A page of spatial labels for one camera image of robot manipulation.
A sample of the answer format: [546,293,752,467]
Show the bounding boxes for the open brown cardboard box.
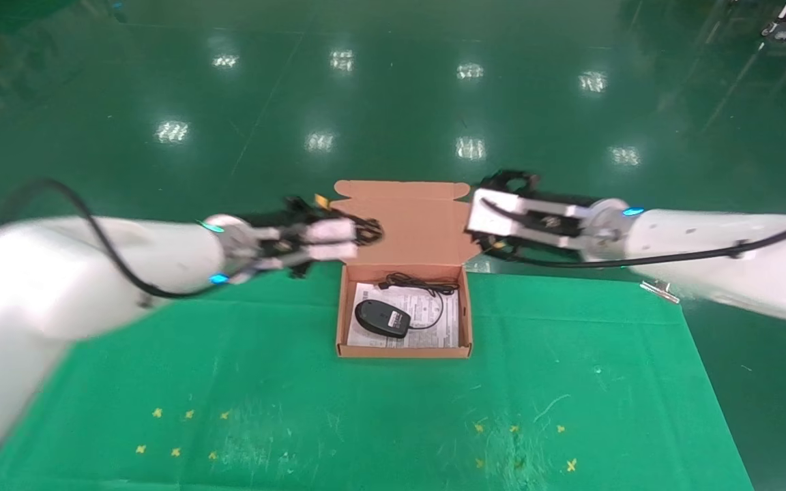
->
[325,180,482,359]

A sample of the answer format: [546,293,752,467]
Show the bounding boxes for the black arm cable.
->
[0,179,220,299]
[478,198,786,269]

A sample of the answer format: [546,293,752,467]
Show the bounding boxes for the black data cable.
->
[379,272,460,296]

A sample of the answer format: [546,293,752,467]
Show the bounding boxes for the white printed instruction sheet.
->
[347,282,460,348]

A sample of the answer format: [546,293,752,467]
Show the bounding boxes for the grey left wrist camera bracket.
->
[306,220,358,263]

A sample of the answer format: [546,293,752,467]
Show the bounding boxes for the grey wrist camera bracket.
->
[467,188,598,252]
[306,220,358,263]

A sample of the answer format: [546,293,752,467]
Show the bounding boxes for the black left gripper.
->
[255,199,385,280]

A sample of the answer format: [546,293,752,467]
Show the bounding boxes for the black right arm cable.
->
[478,198,786,269]

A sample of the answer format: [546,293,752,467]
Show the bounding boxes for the metal cloth clip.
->
[641,280,682,303]

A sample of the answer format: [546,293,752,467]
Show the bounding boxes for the grey right wrist camera bracket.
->
[467,188,598,252]

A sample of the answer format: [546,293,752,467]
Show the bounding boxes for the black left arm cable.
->
[0,179,220,299]

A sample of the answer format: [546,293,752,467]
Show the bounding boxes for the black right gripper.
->
[466,168,585,261]

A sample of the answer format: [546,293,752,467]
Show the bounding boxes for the black mouse cable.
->
[354,285,446,340]

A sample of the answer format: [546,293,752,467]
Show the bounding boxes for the green table cloth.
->
[0,263,755,491]

